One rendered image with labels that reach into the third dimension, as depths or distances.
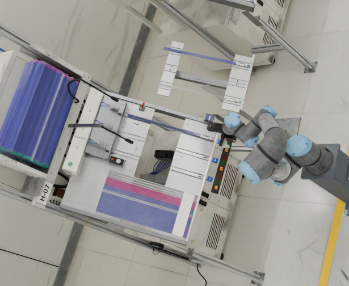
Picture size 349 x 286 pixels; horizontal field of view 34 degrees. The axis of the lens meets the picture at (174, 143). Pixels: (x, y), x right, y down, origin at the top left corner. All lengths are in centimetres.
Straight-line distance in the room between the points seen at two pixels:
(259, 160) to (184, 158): 86
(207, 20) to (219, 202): 121
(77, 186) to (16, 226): 162
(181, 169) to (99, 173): 45
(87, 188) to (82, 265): 182
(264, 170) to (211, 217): 132
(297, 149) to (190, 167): 67
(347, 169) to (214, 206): 101
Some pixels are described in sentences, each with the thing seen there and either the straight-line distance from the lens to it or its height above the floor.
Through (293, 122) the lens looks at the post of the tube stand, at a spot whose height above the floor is 1.
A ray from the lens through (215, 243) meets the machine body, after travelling 373.
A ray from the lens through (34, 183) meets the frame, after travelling 311.
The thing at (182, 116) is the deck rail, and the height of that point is 87.
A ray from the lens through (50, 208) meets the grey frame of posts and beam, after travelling 315.
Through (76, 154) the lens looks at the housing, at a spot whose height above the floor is 126.
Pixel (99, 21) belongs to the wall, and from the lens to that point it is 517.
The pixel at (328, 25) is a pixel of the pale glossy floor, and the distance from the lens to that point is 413.
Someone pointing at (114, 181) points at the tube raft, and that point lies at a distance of 313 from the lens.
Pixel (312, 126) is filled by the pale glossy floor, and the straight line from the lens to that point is 378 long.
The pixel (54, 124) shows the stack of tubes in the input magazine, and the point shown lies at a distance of 305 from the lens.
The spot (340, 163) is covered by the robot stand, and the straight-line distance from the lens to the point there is 297.
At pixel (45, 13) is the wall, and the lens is 488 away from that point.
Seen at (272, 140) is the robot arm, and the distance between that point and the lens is 238.
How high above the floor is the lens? 291
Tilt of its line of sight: 40 degrees down
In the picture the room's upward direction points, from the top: 60 degrees counter-clockwise
